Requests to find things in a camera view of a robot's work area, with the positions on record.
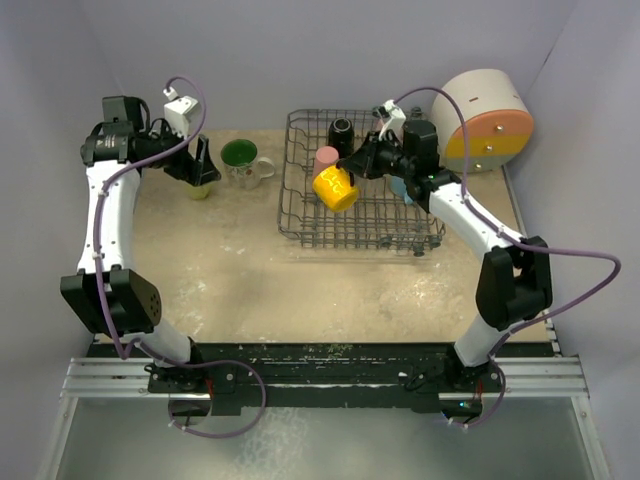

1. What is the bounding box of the light green faceted mug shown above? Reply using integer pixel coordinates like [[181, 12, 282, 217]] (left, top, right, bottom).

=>
[[185, 182, 214, 201]]

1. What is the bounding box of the black cup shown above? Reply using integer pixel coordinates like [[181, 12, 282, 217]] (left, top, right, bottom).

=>
[[327, 117, 355, 158]]

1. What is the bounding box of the grey wire dish rack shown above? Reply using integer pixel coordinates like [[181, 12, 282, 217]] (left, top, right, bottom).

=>
[[277, 109, 446, 257]]

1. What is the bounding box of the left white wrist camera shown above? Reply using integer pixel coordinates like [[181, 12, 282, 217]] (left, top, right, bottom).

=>
[[163, 87, 201, 138]]

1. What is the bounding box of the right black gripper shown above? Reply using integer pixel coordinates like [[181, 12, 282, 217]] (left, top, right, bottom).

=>
[[341, 131, 415, 181]]

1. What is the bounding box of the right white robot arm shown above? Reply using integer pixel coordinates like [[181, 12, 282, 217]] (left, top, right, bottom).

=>
[[336, 121, 553, 391]]

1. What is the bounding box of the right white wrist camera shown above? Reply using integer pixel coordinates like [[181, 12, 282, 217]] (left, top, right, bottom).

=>
[[376, 99, 406, 140]]

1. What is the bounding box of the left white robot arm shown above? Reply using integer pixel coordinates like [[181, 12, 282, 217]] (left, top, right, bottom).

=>
[[60, 87, 221, 392]]

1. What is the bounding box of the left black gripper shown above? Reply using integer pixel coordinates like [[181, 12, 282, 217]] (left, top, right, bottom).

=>
[[143, 119, 221, 187]]

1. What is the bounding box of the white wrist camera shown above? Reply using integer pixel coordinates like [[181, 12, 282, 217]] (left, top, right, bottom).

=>
[[376, 99, 406, 140], [163, 87, 201, 138]]

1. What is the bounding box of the round three-drawer storage box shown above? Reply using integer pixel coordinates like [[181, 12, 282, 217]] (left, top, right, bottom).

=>
[[430, 69, 534, 173]]

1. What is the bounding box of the light blue mug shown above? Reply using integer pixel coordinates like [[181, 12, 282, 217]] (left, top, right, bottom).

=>
[[389, 176, 414, 205]]

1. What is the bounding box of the yellow mug black handle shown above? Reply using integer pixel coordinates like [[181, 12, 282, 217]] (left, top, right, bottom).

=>
[[312, 165, 359, 213]]

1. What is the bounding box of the white floral mug green inside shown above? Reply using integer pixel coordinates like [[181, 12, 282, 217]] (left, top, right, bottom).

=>
[[220, 139, 276, 190]]

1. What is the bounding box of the pink handleless tumbler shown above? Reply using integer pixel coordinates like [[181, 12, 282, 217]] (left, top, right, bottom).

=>
[[313, 146, 339, 176]]

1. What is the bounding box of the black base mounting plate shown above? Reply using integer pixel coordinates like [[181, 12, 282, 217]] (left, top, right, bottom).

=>
[[145, 343, 505, 419]]

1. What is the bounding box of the aluminium rail frame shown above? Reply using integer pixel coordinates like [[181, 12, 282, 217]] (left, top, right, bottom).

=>
[[37, 130, 611, 480]]

